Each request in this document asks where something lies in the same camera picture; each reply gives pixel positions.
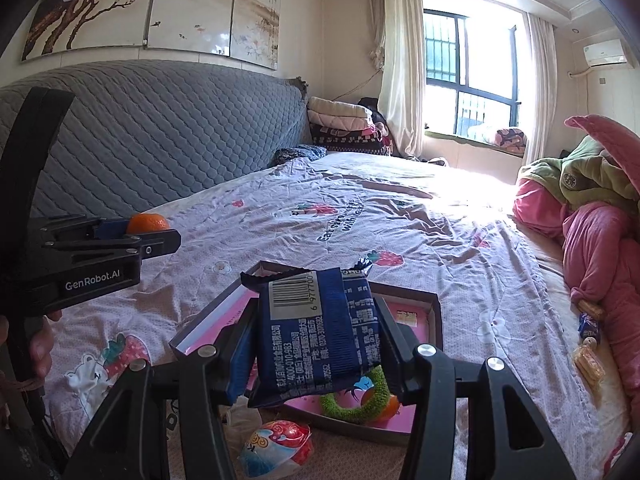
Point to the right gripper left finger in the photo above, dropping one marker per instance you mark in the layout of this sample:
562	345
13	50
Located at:
236	356

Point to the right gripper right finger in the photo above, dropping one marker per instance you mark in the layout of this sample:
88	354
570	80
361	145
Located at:
409	335

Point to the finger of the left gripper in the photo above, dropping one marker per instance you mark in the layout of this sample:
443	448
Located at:
111	229
147	245

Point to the orange tangerine without stem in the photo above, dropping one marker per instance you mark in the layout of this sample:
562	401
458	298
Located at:
147	223

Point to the orange tangerine with stem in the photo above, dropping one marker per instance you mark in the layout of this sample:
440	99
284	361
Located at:
391	409

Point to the blue snack packet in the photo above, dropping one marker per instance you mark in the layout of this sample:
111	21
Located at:
317	332

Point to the blue and white toy egg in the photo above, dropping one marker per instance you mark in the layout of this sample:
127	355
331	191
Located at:
276	450

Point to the beige mesh drawstring pouch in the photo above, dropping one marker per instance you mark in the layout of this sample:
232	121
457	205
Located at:
239	422

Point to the person's left hand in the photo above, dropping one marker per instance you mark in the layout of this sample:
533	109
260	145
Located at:
40	347

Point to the dark cardboard box tray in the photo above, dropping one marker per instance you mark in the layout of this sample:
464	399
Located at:
343	405

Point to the grey quilted headboard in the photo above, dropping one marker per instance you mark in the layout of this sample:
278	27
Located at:
140	134

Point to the pink strawberry print bedsheet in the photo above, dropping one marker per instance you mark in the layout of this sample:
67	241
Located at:
450	232

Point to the yellow snack packet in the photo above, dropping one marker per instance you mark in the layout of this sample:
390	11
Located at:
588	363

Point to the small blue candy wrapper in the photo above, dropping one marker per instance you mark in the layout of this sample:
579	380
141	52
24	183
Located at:
588	327

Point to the dark cloth near headboard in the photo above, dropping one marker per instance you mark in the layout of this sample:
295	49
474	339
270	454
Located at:
310	152

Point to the white and pink scrunchie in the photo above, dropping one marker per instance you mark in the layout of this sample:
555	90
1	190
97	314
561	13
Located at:
617	451

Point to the stack of folded blankets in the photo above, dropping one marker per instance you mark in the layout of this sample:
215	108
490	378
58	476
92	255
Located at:
346	127

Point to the pink crumpled duvet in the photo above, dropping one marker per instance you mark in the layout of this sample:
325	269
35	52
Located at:
600	266

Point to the patterned cushion on windowsill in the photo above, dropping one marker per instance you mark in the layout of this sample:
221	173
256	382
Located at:
511	140

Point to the green blanket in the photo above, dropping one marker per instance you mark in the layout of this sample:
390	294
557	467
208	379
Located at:
588	174

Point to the pink quilted cushion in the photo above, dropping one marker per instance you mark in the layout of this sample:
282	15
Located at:
620	142

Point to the cream left curtain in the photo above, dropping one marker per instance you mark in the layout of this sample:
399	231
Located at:
398	53

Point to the cream curtain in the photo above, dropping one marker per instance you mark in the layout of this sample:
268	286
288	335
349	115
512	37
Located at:
398	53
542	79

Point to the cream right curtain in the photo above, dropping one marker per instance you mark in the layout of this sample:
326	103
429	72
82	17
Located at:
542	79

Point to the white air conditioner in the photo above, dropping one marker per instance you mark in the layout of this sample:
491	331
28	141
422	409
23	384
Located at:
605	53

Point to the blossom tree wall painting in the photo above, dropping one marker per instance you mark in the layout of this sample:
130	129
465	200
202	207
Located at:
247	30

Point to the window with black frame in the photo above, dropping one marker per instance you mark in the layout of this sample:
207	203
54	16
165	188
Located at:
471	68

